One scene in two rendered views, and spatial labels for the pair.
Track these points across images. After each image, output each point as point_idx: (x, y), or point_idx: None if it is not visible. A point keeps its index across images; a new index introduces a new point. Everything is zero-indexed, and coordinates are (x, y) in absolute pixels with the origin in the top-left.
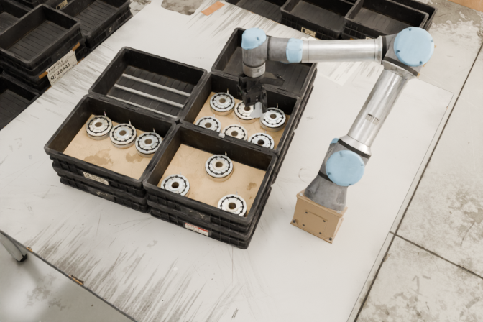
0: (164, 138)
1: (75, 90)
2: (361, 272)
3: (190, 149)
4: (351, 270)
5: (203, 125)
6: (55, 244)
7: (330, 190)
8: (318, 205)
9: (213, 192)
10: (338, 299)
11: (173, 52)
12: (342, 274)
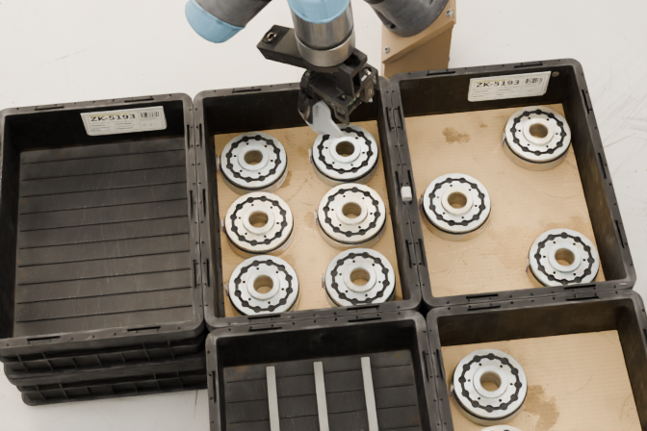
0: (490, 310)
1: None
2: None
3: (437, 295)
4: None
5: (368, 287)
6: None
7: None
8: None
9: (516, 196)
10: None
11: None
12: None
